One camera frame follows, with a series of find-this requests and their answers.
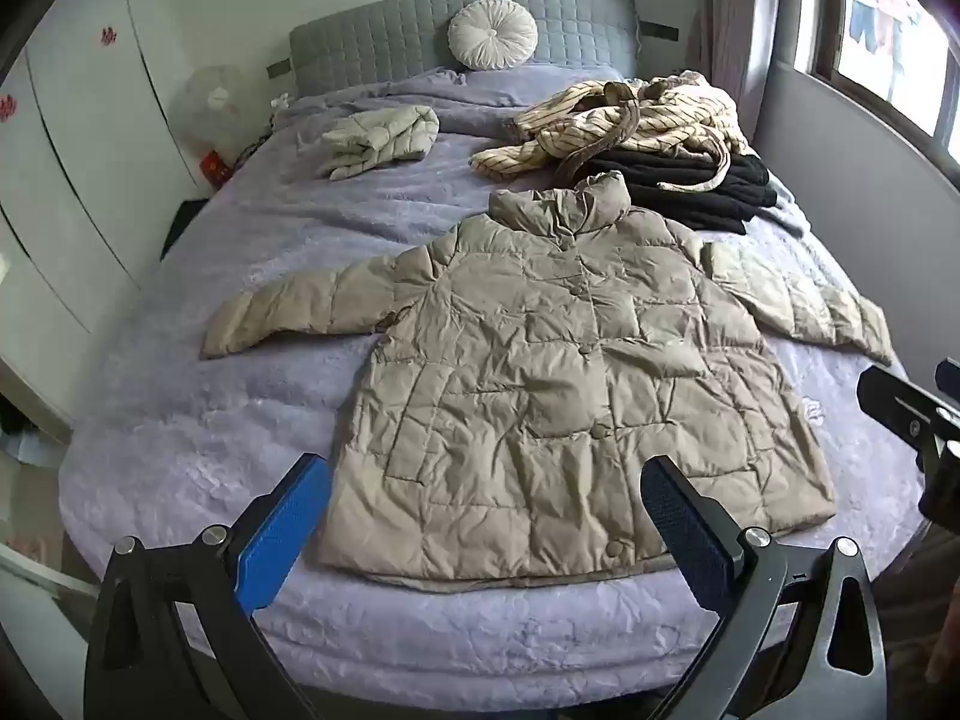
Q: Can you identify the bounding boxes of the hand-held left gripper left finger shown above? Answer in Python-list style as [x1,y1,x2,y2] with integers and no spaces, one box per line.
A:
[84,452,335,720]

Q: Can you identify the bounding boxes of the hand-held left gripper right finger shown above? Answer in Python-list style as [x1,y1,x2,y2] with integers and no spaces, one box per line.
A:
[641,454,890,720]

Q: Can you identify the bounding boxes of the large beige puffer jacket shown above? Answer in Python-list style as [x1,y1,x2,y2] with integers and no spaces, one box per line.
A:
[199,172,895,587]

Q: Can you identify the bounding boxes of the purple fuzzy bed blanket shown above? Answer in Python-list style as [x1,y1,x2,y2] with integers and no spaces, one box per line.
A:
[56,64,927,691]

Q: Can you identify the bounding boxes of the light grey blanket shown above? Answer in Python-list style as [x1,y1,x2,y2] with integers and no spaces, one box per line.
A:
[750,180,815,233]

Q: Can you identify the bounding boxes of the black fleece garment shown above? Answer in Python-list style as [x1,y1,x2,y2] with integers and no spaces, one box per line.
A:
[551,150,779,235]

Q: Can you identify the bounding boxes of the window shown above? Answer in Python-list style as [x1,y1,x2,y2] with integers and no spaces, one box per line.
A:
[814,0,960,158]

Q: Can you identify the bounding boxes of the small folded beige jacket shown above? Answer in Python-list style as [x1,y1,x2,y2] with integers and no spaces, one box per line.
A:
[322,106,441,181]

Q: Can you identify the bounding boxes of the cream striped robe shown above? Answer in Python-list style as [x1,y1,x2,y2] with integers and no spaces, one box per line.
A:
[470,71,751,192]

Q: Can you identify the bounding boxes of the pink curtain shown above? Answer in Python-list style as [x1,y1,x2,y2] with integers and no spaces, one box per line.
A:
[686,0,785,136]

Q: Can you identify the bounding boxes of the white wardrobe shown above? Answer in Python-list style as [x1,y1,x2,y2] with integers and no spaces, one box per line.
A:
[0,0,226,436]

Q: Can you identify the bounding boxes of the white standing fan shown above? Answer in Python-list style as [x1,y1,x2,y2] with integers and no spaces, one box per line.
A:
[184,64,248,158]

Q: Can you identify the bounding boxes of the grey quilted headboard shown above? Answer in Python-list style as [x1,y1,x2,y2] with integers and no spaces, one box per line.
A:
[289,0,642,95]

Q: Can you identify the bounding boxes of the round white pleated pillow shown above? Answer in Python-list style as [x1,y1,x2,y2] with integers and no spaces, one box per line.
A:
[448,0,539,72]

